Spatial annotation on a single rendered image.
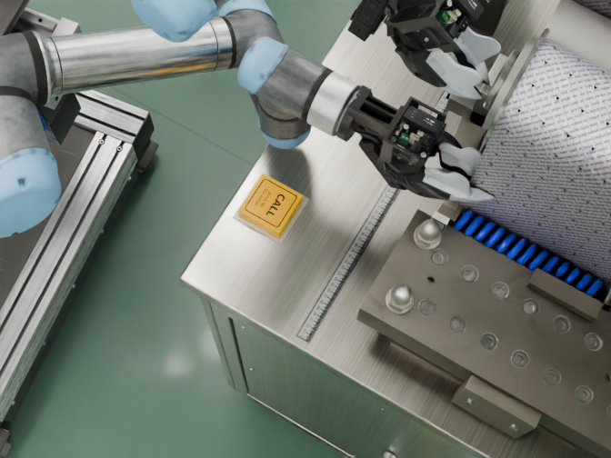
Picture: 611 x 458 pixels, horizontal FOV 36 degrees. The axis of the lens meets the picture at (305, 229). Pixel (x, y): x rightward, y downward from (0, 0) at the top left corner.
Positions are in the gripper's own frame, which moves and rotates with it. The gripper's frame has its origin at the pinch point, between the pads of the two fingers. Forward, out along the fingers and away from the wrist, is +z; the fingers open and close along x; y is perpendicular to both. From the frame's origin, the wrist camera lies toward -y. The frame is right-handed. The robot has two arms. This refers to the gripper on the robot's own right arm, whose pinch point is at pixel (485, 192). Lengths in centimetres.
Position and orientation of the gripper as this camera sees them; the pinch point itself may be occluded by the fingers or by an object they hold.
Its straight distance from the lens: 123.8
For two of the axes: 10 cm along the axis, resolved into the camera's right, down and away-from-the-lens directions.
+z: 8.6, 4.8, -1.5
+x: 5.1, -8.1, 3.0
